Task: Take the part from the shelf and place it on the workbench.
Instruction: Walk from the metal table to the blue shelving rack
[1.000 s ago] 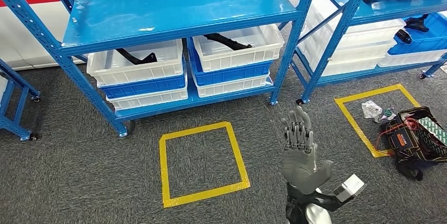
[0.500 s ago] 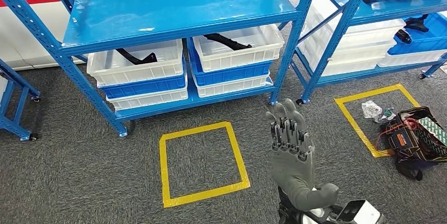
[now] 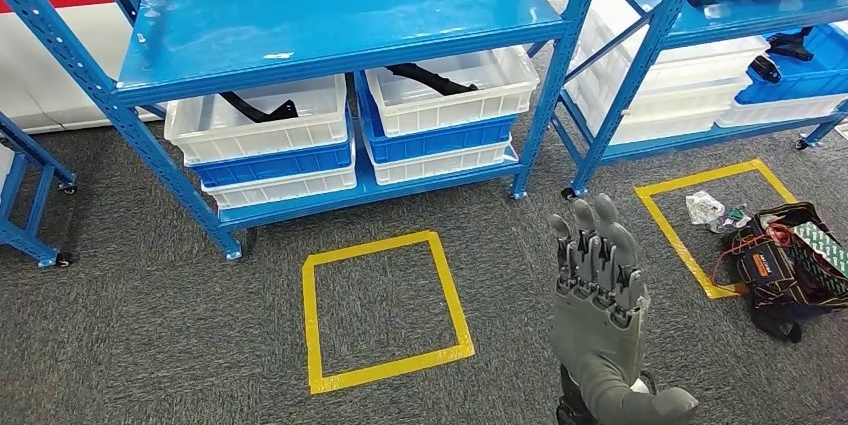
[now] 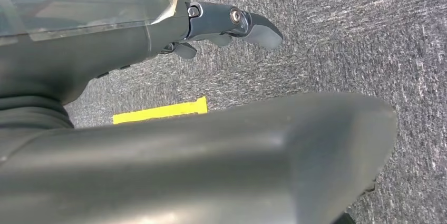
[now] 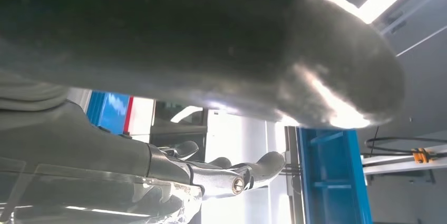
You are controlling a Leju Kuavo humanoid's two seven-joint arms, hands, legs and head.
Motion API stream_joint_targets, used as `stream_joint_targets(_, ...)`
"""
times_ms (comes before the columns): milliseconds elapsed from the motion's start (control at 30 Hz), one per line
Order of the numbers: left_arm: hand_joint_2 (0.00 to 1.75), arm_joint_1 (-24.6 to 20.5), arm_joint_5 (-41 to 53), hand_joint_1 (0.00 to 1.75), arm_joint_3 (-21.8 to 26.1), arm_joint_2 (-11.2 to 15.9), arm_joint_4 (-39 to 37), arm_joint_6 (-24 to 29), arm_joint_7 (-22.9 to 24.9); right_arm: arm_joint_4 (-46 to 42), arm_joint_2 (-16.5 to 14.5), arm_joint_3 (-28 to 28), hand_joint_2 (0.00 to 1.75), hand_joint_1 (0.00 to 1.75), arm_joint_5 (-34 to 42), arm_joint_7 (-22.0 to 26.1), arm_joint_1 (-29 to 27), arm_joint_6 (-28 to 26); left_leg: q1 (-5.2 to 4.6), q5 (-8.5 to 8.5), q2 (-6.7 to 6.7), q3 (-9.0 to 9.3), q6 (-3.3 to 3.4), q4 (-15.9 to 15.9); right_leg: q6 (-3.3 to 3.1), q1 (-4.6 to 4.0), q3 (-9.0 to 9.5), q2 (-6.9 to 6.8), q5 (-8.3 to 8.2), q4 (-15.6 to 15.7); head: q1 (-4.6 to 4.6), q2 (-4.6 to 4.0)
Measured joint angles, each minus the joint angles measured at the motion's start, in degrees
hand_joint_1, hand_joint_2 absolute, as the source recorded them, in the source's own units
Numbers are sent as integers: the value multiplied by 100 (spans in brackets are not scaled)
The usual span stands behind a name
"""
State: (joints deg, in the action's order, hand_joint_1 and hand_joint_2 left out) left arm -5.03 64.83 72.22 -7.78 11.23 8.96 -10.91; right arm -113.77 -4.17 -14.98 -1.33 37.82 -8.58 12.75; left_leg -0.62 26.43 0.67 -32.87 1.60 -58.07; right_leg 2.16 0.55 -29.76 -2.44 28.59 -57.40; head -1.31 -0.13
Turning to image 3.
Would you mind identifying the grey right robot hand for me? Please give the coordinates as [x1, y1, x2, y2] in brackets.
[548, 193, 700, 425]

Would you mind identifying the black curved trim part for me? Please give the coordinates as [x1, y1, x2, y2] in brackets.
[386, 62, 480, 97]
[218, 90, 299, 124]

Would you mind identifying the small glossy black part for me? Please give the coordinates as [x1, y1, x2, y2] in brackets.
[750, 55, 783, 84]

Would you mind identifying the black moulded part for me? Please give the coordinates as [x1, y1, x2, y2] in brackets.
[767, 27, 815, 63]

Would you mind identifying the blue metal shelf rack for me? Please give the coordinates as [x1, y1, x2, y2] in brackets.
[0, 0, 611, 263]
[529, 0, 848, 201]
[0, 110, 79, 270]

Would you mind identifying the crumpled clear plastic wrap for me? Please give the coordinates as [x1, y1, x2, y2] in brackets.
[685, 190, 727, 232]

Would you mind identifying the black orange tool bag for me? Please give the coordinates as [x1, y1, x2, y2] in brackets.
[714, 201, 848, 344]

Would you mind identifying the green white patterned pack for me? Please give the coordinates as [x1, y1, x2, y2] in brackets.
[791, 221, 848, 278]

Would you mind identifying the blue plastic bin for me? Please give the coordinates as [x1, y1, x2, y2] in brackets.
[188, 110, 356, 189]
[357, 77, 519, 165]
[733, 23, 848, 107]

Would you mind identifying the large white plastic bin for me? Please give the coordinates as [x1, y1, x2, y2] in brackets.
[566, 0, 770, 147]

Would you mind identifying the white car body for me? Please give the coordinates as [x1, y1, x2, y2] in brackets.
[0, 0, 531, 135]

